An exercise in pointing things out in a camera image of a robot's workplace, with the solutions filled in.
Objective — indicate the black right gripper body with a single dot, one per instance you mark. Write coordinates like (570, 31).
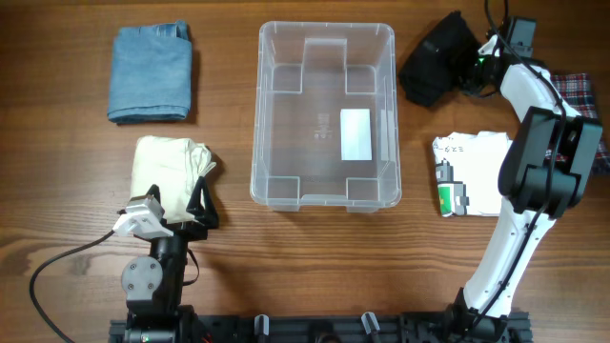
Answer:
(471, 80)

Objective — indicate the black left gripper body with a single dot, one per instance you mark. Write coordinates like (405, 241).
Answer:
(188, 231)

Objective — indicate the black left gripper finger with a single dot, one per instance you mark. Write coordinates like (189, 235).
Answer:
(153, 193)
(201, 205)

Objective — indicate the black garment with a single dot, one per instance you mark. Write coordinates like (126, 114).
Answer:
(440, 58)

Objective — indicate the red plaid shirt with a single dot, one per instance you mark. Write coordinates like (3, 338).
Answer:
(577, 90)

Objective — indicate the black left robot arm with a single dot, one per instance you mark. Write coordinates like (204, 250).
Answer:
(153, 283)

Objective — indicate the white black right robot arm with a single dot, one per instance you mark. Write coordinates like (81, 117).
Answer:
(543, 174)

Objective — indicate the white label in container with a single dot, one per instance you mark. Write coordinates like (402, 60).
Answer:
(355, 135)

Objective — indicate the clear plastic storage container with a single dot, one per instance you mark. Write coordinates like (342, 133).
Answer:
(307, 73)

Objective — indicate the folded cream white garment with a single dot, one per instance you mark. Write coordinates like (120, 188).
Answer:
(174, 166)

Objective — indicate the folded white printed t-shirt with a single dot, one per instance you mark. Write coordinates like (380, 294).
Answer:
(466, 170)

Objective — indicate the folded blue denim jeans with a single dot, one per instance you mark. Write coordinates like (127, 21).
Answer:
(151, 78)

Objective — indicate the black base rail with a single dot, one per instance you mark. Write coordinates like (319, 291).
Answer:
(406, 327)

